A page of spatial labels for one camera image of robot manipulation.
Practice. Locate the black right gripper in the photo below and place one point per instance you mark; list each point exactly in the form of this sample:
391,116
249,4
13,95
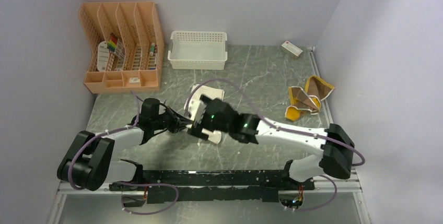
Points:
196,129

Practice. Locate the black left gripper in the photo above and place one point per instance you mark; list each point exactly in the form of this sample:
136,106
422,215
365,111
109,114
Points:
178,121

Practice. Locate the white towel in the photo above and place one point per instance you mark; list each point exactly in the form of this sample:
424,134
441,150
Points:
201,107

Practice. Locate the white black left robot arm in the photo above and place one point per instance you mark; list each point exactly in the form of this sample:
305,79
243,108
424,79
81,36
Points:
91,160

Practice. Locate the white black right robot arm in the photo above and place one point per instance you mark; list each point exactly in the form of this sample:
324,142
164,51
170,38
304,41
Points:
330,149

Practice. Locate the small white label tag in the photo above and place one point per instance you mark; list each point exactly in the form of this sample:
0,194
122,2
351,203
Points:
134,80

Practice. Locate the white plastic basket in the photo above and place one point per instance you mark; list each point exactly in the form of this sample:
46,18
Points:
198,50

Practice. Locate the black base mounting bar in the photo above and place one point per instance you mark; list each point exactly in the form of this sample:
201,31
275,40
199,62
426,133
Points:
223,185

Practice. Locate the orange plastic file organizer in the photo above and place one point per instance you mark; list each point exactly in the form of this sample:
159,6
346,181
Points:
137,25

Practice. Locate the rainbow colour swatch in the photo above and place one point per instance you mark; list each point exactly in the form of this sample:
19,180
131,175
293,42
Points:
112,42

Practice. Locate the white tag card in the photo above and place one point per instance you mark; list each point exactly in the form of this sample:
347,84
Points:
103,54

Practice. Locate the small white red box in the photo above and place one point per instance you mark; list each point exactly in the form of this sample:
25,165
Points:
291,49

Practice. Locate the brown and yellow towel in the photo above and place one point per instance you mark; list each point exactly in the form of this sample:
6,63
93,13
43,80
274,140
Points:
301,102

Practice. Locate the aluminium side rail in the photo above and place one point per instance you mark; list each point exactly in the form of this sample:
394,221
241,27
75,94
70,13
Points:
321,89

